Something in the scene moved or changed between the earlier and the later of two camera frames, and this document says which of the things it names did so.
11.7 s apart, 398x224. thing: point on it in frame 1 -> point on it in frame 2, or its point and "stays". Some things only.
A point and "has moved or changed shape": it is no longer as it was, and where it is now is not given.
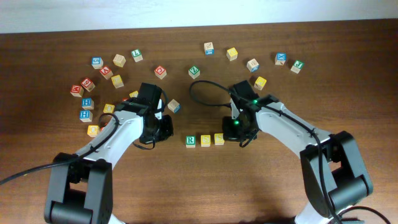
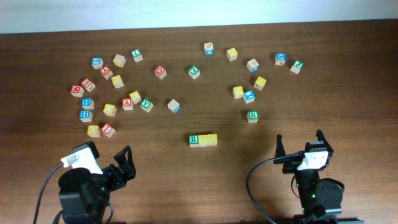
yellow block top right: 232,54 stays
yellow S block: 219,139 -> 212,139
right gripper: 229,132 -> 290,166
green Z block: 194,72 stays
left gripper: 167,131 -> 129,172
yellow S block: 205,140 stays
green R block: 190,141 has moved or changed shape
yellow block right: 260,83 stays
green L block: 137,55 stays
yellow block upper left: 117,81 stays
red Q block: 160,72 stays
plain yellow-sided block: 119,60 stays
